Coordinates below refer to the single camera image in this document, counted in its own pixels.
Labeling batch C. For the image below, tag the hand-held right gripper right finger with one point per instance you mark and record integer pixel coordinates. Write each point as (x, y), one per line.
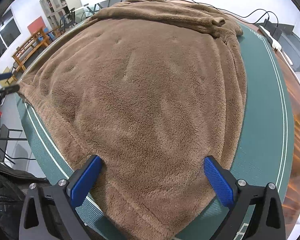
(218, 183)

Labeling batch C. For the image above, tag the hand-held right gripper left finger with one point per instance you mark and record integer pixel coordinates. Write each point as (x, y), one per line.
(86, 182)

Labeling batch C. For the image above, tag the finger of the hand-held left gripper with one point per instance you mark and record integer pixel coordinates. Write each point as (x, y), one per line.
(7, 89)
(5, 75)

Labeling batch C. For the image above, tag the brown fleece sweater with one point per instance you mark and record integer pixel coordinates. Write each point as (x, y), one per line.
(140, 92)

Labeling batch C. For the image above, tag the wooden bench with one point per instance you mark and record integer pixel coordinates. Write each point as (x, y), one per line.
(30, 47)

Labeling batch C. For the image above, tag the window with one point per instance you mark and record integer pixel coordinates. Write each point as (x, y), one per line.
(5, 37)

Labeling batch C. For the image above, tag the red board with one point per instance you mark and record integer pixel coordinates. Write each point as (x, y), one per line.
(36, 24)

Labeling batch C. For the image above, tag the green table mat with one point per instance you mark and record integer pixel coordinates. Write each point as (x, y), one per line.
(262, 130)

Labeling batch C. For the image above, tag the slim black chair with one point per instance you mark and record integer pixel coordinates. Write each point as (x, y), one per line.
(66, 21)

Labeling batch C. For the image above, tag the person's black jacket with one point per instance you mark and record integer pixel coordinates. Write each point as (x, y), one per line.
(5, 195)

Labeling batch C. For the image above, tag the grey storage cabinet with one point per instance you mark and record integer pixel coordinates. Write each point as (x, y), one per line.
(60, 0)

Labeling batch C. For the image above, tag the white power strip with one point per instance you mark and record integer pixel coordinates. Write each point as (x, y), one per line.
(276, 45)

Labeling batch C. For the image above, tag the black power adapter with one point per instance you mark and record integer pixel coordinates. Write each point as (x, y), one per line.
(278, 33)
(270, 25)

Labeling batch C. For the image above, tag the black frame chair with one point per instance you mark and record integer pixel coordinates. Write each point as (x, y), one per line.
(2, 140)

